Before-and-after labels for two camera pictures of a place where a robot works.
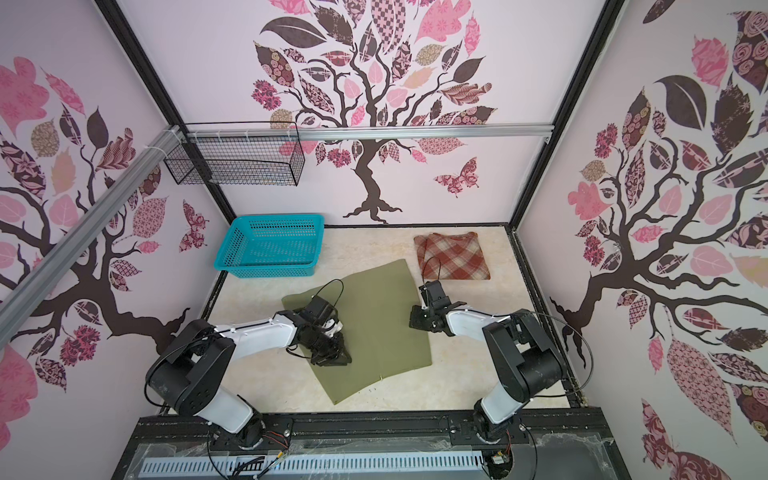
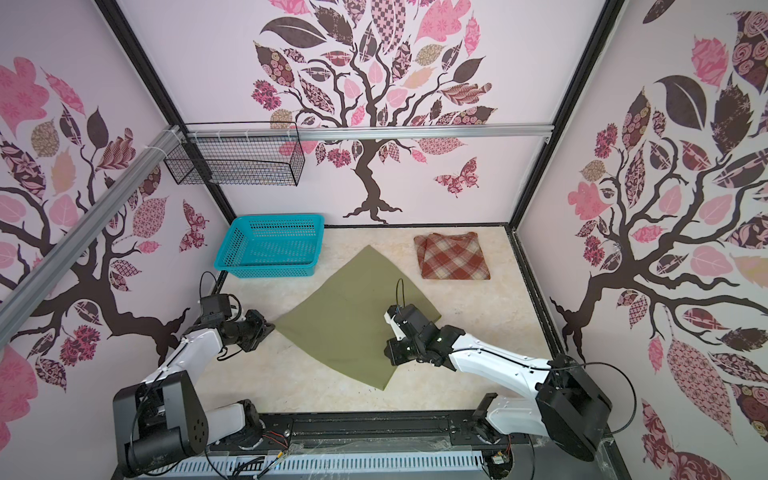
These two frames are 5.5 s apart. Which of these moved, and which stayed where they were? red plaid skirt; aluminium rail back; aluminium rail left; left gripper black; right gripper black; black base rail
Moved: left gripper black; right gripper black
Stayed: aluminium rail left; red plaid skirt; black base rail; aluminium rail back
